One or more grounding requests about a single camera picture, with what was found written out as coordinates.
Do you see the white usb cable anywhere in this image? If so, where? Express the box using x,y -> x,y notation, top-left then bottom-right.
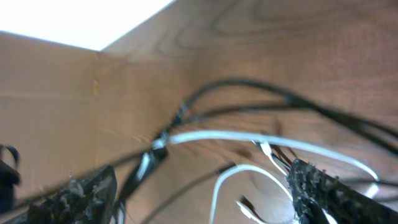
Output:
136,129 -> 381,224

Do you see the black usb cable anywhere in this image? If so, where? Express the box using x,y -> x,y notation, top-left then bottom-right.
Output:
111,78 -> 398,224

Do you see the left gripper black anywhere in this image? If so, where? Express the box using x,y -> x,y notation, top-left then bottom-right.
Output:
1,144 -> 21,215

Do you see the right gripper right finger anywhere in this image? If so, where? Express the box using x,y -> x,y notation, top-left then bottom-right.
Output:
287,159 -> 397,224

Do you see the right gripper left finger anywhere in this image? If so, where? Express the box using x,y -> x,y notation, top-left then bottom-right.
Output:
18,166 -> 117,224

